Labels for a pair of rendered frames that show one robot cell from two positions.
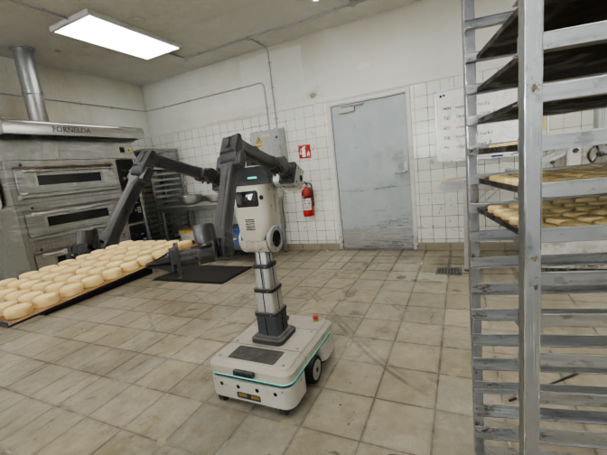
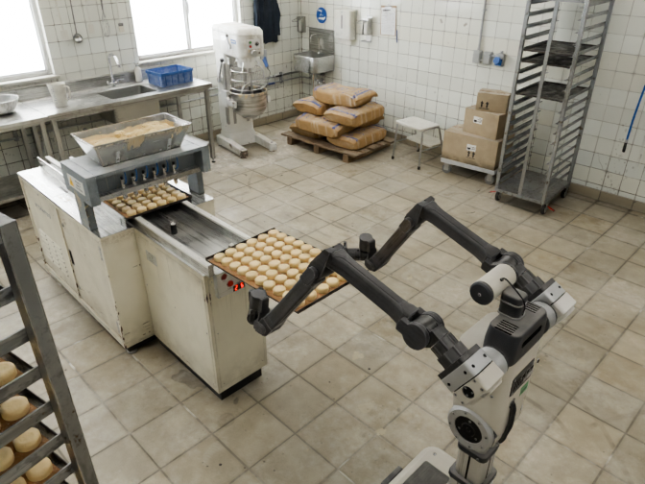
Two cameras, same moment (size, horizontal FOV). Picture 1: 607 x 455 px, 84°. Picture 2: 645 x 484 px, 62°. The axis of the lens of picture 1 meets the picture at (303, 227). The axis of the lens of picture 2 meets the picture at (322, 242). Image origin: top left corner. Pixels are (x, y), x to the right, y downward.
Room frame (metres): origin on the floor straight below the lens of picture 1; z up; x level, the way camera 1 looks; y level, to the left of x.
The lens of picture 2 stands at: (1.80, -1.11, 2.21)
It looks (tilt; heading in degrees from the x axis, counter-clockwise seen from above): 29 degrees down; 109
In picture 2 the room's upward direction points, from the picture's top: straight up
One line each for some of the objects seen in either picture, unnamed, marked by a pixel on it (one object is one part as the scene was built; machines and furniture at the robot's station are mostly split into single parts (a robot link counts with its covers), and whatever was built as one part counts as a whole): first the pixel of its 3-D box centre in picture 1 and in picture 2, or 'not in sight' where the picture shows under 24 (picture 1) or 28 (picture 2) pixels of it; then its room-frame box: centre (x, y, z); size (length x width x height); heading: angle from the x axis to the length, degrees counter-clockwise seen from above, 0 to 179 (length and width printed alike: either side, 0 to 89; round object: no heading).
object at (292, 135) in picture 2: not in sight; (338, 140); (-0.09, 4.97, 0.06); 1.20 x 0.80 x 0.11; 156
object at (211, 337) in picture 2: not in sight; (202, 299); (0.36, 1.01, 0.45); 0.70 x 0.34 x 0.90; 153
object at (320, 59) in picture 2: not in sight; (317, 53); (-0.63, 5.70, 0.93); 0.99 x 0.38 x 1.09; 154
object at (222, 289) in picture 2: not in sight; (236, 276); (0.68, 0.84, 0.77); 0.24 x 0.04 x 0.14; 63
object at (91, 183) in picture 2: not in sight; (141, 181); (-0.10, 1.23, 1.01); 0.72 x 0.33 x 0.34; 63
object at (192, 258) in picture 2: not in sight; (113, 204); (-0.26, 1.16, 0.87); 2.01 x 0.03 x 0.07; 153
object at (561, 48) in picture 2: not in sight; (561, 47); (2.16, 4.07, 1.41); 0.60 x 0.40 x 0.01; 67
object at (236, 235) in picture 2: not in sight; (158, 189); (-0.13, 1.41, 0.87); 2.01 x 0.03 x 0.07; 153
